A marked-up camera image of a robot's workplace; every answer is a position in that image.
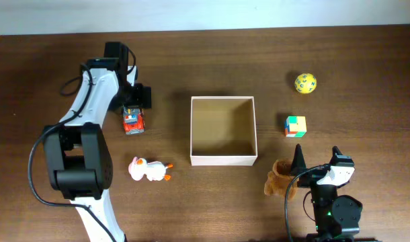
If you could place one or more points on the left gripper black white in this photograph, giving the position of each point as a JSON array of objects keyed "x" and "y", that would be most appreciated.
[{"x": 145, "y": 101}]

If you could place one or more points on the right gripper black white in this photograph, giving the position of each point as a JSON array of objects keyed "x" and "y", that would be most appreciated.
[{"x": 310, "y": 178}]

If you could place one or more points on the red grey toy truck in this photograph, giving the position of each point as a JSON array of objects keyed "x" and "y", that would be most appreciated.
[{"x": 133, "y": 121}]

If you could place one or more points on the colourful puzzle cube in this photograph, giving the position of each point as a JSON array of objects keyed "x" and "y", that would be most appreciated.
[{"x": 295, "y": 126}]

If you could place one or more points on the yellow ball with blue letters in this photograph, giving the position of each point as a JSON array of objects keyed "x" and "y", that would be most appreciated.
[{"x": 305, "y": 83}]

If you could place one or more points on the pink white toy duck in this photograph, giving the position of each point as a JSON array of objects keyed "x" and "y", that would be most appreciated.
[{"x": 153, "y": 171}]

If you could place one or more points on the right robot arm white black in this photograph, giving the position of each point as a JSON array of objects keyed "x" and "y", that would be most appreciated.
[{"x": 336, "y": 216}]

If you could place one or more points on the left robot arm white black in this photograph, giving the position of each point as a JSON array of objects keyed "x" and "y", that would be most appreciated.
[{"x": 77, "y": 157}]

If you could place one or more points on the brown teddy bear plush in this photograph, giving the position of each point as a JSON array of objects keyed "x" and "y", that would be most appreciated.
[{"x": 278, "y": 178}]

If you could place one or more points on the white open cardboard box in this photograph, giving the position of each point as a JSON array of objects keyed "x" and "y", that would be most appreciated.
[{"x": 223, "y": 131}]

